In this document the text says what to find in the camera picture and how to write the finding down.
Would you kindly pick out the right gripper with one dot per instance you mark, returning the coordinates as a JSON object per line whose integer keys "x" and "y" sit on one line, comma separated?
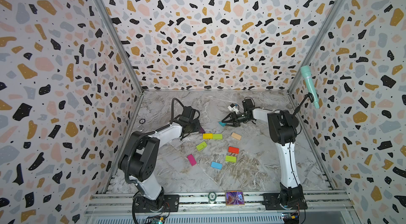
{"x": 235, "y": 120}

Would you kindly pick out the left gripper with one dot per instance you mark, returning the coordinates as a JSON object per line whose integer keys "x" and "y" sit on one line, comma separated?
{"x": 198, "y": 122}

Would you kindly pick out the natural wood block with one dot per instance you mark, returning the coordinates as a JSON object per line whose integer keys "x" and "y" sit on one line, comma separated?
{"x": 236, "y": 136}

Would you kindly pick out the lime green block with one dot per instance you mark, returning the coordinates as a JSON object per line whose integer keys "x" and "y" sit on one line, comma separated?
{"x": 217, "y": 136}
{"x": 231, "y": 159}
{"x": 201, "y": 146}

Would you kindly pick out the purple triangular block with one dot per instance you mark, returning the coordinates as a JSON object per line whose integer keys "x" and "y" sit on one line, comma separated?
{"x": 201, "y": 130}

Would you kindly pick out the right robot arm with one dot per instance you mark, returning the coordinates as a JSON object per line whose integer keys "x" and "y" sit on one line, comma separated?
{"x": 283, "y": 131}

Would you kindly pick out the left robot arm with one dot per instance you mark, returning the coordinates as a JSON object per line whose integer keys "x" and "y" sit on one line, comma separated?
{"x": 140, "y": 155}

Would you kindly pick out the yellow rectangular block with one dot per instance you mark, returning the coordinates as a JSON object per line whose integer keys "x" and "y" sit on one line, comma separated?
{"x": 207, "y": 136}

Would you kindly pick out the red rectangular block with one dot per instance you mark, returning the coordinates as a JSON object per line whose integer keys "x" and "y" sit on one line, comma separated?
{"x": 233, "y": 150}

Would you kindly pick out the magenta rectangular block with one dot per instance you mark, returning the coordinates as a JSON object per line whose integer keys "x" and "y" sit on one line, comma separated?
{"x": 191, "y": 160}

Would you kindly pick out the light blue rectangular block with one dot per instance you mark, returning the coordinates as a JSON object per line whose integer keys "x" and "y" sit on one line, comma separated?
{"x": 216, "y": 165}

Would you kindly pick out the round green white badge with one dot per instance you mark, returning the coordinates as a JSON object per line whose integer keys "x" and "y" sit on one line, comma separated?
{"x": 212, "y": 196}

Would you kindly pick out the colourful picture card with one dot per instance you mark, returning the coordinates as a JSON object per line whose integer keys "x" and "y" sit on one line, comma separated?
{"x": 234, "y": 198}

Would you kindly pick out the black microphone stand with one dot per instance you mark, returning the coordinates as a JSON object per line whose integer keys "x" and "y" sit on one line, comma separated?
{"x": 306, "y": 97}

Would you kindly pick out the mint green microphone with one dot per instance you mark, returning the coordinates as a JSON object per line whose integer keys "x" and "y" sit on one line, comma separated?
{"x": 308, "y": 79}

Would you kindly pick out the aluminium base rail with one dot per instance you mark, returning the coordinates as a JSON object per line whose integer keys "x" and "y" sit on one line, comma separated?
{"x": 323, "y": 207}

